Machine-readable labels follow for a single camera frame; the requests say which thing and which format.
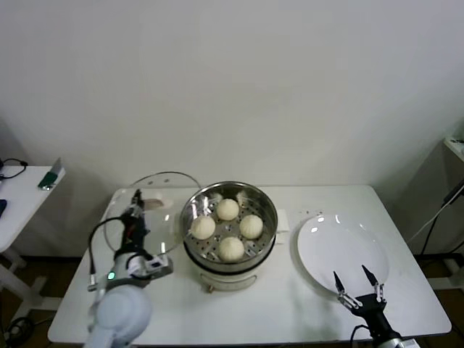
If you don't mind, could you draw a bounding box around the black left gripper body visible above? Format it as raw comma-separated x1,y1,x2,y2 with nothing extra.
123,216,150,254

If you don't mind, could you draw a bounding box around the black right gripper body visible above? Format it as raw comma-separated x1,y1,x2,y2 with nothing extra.
354,293,392,340

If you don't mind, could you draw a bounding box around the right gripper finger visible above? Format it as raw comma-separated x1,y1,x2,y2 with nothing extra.
333,270,360,309
362,265,386,304

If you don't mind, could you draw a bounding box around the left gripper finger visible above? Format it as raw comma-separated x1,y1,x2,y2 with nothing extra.
127,188,146,220

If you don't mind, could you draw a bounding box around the round glass pot lid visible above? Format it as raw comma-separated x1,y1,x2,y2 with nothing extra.
102,171,202,257

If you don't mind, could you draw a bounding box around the white steamed baozi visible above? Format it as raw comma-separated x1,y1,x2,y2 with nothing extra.
216,198,240,221
218,236,245,262
191,216,217,240
240,214,264,239

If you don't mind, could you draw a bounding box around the steel steamer basket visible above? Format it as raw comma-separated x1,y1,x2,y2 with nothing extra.
168,181,291,273

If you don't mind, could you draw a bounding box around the white round plate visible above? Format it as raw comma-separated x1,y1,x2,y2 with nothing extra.
296,214,391,299

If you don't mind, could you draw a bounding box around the white electric cooker pot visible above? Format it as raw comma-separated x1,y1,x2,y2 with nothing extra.
181,228,287,294

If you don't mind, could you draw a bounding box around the white side table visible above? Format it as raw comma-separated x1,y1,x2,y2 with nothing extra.
0,165,66,320

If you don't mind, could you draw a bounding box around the white shelf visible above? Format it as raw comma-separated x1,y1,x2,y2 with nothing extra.
441,134,464,162

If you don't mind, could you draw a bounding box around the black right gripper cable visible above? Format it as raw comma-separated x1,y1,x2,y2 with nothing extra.
349,324,370,348

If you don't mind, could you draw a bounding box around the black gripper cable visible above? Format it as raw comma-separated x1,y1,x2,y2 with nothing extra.
88,217,126,291
349,324,370,348

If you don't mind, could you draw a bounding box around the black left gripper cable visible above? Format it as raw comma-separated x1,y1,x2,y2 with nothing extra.
88,217,126,291

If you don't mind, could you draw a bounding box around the black background cable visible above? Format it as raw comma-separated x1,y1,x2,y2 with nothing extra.
422,206,446,255

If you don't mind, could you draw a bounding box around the white background cable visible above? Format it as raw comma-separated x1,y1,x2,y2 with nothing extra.
409,207,446,242

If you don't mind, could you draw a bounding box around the green handled metal tool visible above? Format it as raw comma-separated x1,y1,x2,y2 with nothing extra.
37,157,62,191

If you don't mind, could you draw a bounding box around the black cable on desk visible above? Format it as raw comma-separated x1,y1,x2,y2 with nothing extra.
0,157,28,178

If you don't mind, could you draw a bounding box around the black floor cable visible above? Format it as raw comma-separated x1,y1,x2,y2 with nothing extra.
0,317,36,340

